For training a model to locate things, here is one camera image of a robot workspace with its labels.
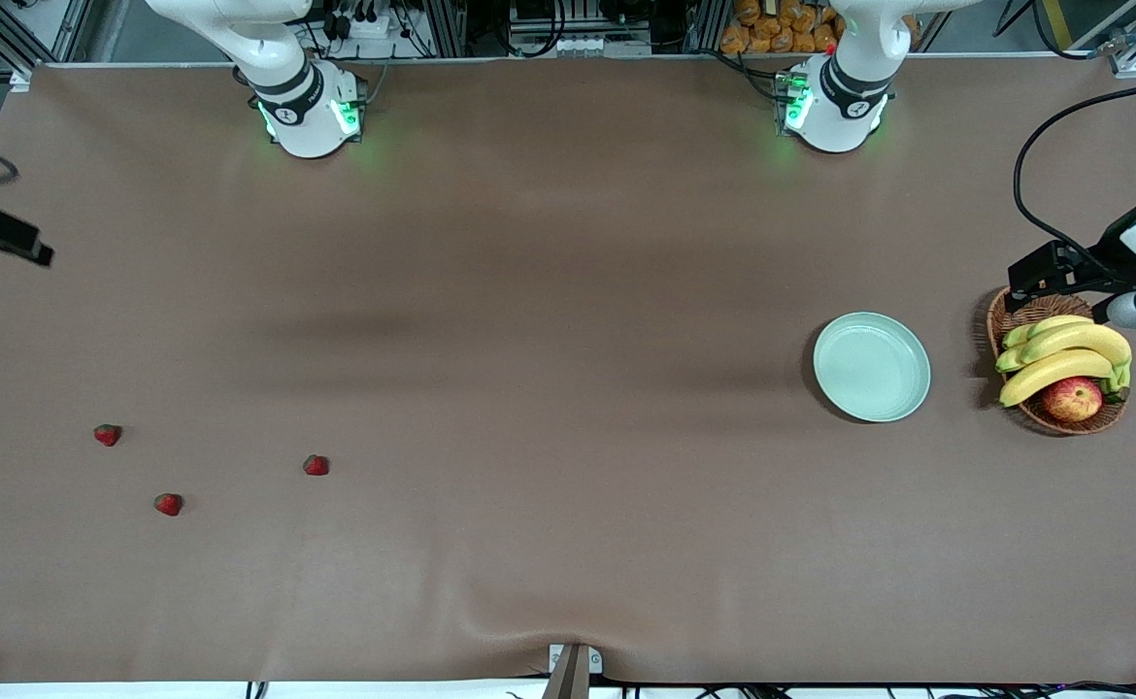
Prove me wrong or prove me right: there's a pale green round plate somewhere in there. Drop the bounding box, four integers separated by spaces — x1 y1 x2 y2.
813 312 932 423

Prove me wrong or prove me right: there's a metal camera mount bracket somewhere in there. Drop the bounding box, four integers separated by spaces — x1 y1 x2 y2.
541 644 603 699

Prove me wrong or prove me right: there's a brown wicker basket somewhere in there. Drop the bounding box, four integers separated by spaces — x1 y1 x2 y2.
986 286 1130 435

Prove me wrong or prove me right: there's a white terminal block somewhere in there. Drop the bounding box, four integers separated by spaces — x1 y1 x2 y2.
551 36 653 57

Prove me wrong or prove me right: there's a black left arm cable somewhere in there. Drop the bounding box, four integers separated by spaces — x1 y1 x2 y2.
1013 76 1136 284

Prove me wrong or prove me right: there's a brown table cover mat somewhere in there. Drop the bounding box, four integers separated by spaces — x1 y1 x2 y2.
0 53 1136 685

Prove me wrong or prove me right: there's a white power strip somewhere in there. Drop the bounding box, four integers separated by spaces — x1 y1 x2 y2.
328 8 394 40

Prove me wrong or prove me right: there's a red yellow apple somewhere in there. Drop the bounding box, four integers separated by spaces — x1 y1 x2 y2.
1041 377 1105 423

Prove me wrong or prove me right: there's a pile of orange bread rolls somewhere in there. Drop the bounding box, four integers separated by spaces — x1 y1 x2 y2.
720 0 919 54

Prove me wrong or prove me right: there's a small greenish yellow banana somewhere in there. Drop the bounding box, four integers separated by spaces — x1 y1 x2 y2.
1003 315 1095 350

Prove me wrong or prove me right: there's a long yellow banana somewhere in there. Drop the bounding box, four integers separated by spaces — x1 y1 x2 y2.
999 349 1118 408
995 323 1133 373

